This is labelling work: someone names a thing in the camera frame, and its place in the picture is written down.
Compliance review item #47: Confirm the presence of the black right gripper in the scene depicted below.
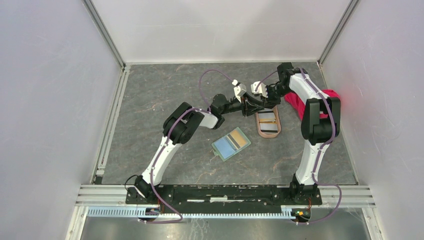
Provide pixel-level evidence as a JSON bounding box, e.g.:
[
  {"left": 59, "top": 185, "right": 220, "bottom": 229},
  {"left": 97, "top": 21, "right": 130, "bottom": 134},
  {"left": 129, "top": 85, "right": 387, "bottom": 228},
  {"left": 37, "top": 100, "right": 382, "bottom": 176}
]
[{"left": 260, "top": 83, "right": 293, "bottom": 107}]

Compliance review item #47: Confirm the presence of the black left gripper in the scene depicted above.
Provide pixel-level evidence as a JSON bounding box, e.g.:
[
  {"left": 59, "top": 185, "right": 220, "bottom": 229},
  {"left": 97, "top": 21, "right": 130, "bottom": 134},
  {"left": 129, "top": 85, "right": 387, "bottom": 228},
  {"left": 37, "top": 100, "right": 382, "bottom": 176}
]
[{"left": 220, "top": 92, "right": 265, "bottom": 117}]

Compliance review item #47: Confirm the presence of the yellow credit card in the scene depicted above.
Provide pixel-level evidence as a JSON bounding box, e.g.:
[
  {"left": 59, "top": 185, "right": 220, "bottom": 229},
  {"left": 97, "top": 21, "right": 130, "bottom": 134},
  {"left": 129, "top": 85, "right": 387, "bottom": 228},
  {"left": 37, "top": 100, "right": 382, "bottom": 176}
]
[{"left": 228, "top": 128, "right": 249, "bottom": 150}]

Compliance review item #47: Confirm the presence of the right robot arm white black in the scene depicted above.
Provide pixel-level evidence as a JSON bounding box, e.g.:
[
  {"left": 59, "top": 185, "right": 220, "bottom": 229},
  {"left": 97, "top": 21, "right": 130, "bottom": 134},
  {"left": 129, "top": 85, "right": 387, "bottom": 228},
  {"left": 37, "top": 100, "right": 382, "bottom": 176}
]
[{"left": 265, "top": 62, "right": 341, "bottom": 204}]

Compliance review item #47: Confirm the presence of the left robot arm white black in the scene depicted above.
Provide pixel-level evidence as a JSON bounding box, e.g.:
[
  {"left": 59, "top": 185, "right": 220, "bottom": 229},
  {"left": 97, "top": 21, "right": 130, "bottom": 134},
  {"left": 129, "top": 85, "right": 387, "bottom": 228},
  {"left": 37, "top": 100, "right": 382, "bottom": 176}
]
[{"left": 134, "top": 93, "right": 276, "bottom": 204}]

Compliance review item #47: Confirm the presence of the silver card with black stripe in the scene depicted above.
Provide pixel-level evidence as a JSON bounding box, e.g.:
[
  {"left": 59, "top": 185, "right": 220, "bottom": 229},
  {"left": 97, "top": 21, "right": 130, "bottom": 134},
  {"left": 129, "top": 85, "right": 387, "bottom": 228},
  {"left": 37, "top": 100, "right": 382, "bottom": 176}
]
[{"left": 259, "top": 122, "right": 279, "bottom": 134}]

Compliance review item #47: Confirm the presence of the pink oval card tray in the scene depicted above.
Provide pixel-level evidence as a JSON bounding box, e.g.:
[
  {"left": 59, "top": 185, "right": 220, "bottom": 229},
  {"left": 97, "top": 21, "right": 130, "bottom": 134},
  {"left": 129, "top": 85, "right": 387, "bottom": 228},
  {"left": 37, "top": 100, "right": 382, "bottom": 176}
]
[{"left": 255, "top": 106, "right": 282, "bottom": 139}]

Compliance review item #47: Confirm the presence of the crumpled red cloth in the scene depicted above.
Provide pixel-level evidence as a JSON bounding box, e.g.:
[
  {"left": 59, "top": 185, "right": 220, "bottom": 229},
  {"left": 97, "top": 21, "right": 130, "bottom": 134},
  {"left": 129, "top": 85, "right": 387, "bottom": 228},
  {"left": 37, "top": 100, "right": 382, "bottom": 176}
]
[{"left": 284, "top": 89, "right": 340, "bottom": 121}]

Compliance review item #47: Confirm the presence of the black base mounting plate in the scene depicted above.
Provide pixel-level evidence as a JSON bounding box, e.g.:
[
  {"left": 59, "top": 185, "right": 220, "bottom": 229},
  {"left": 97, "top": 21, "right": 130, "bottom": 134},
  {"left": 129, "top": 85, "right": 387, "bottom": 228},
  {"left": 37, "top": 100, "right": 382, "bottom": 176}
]
[{"left": 125, "top": 184, "right": 323, "bottom": 214}]

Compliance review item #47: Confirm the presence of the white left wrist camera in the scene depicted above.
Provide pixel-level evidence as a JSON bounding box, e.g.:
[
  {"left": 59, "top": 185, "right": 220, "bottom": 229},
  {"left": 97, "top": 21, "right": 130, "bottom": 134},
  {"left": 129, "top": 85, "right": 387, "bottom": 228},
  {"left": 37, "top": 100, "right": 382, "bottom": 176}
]
[{"left": 231, "top": 79, "right": 247, "bottom": 103}]

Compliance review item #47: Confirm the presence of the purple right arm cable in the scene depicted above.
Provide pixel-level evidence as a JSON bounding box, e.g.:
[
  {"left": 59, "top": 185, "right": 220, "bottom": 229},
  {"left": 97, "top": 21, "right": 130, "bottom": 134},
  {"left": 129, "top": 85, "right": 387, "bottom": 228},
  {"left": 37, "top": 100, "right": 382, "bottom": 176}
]
[{"left": 254, "top": 67, "right": 343, "bottom": 226}]

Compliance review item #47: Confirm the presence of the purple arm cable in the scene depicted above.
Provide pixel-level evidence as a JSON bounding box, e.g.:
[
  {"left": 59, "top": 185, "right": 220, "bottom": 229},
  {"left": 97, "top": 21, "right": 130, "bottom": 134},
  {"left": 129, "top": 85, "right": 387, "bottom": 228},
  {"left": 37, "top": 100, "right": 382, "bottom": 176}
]
[
  {"left": 254, "top": 67, "right": 343, "bottom": 226},
  {"left": 137, "top": 69, "right": 235, "bottom": 225}
]

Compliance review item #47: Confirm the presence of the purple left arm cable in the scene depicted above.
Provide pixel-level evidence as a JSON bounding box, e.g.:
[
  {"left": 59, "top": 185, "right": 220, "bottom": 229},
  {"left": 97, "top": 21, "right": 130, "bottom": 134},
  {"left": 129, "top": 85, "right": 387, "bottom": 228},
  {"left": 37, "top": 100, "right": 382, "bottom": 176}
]
[{"left": 137, "top": 69, "right": 235, "bottom": 225}]

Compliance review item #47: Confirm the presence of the aluminium frame rail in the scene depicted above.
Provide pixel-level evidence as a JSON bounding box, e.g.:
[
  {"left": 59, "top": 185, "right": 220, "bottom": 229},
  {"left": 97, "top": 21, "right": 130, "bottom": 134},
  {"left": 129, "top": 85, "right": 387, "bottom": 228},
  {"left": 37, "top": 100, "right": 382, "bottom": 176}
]
[{"left": 66, "top": 0, "right": 385, "bottom": 240}]

